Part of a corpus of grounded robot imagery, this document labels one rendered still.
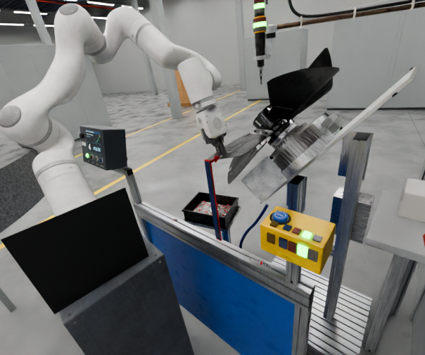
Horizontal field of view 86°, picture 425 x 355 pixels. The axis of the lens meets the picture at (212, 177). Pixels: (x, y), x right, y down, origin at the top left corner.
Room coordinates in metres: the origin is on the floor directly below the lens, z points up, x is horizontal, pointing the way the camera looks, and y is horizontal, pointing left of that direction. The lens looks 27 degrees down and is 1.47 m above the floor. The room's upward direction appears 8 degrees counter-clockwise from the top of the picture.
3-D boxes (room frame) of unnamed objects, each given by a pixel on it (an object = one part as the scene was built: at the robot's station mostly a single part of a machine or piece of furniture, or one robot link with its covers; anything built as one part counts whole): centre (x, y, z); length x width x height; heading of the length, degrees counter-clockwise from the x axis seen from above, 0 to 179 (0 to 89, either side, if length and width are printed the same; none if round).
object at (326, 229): (0.45, -0.20, 1.02); 0.16 x 0.10 x 0.11; 46
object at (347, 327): (0.87, -0.47, 0.04); 0.62 x 0.46 x 0.08; 46
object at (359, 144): (0.78, -0.57, 0.57); 0.09 x 0.04 x 1.15; 136
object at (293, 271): (0.45, -0.20, 0.92); 0.03 x 0.03 x 0.12; 46
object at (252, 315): (0.72, 0.09, 0.45); 0.82 x 0.01 x 0.66; 46
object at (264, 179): (0.86, -0.22, 0.98); 0.20 x 0.16 x 0.20; 46
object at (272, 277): (0.72, 0.09, 0.82); 0.90 x 0.04 x 0.08; 46
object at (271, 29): (0.91, -0.24, 1.50); 0.09 x 0.07 x 0.10; 81
